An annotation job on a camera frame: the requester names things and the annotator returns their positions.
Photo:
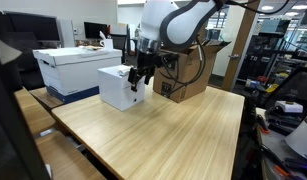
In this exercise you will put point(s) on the small white drawer cabinet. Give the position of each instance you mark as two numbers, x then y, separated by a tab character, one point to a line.
109	86

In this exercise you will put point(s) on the wooden side desk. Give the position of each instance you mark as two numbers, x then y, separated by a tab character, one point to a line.
34	110

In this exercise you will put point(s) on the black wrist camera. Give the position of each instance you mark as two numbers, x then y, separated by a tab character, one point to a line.
168	61

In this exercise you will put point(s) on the brown cardboard shipping box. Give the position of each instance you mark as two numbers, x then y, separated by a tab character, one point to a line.
193	76

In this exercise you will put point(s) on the white wall thermostat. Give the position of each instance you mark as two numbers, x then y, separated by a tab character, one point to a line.
75	32

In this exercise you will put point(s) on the white cone shaped object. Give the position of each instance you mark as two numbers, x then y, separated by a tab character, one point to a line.
303	136

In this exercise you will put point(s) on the white orange packet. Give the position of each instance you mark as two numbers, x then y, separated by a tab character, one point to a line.
123	70

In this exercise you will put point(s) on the white storage box blue base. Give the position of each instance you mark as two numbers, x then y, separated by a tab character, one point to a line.
73	73

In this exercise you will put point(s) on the black metal shelf rack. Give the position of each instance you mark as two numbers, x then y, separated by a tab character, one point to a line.
259	50

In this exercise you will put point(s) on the yellow item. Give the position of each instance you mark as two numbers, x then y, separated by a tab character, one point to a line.
272	88

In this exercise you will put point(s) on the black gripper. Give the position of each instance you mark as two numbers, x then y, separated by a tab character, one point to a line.
148	61

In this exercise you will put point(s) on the white divider panel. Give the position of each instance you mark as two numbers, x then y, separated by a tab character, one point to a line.
66	33

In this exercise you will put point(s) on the white cup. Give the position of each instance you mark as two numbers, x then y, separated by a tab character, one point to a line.
107	43

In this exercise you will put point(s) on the small white device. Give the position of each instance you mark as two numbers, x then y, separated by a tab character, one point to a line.
289	106

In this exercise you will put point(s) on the low wooden desk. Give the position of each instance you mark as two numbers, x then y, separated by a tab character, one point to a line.
66	156

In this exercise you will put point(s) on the white cabinet drawer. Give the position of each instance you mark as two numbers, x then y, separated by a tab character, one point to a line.
128	101

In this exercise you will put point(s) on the large black computer monitor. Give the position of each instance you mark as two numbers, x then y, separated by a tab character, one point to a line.
33	26

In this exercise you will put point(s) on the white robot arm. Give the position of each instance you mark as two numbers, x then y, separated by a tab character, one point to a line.
153	20

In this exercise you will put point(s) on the black mesh office chair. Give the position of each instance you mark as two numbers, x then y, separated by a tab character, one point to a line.
29	73

